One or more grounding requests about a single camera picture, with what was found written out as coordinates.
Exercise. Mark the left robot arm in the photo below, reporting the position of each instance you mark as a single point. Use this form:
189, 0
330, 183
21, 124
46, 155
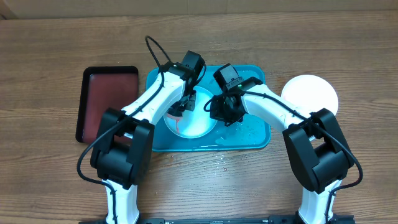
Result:
122, 149

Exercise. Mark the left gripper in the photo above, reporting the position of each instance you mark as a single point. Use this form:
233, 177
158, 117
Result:
190, 106

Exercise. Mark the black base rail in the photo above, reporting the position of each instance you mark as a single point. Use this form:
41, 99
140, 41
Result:
273, 219

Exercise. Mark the white plate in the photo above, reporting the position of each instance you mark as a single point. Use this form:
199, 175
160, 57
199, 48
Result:
311, 92

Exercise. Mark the black tray with red liner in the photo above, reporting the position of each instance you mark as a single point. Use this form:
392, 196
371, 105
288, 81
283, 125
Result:
103, 88

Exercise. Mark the green and red sponge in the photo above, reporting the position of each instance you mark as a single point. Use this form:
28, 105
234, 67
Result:
176, 119

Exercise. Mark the teal plastic tray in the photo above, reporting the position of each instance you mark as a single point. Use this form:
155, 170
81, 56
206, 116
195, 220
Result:
251, 133

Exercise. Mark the light blue plate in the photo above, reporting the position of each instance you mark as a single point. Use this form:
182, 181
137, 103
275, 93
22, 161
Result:
196, 123

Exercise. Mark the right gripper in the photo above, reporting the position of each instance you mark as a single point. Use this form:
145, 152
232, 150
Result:
217, 115

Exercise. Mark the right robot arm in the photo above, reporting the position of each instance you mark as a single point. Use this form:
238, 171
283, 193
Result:
318, 153

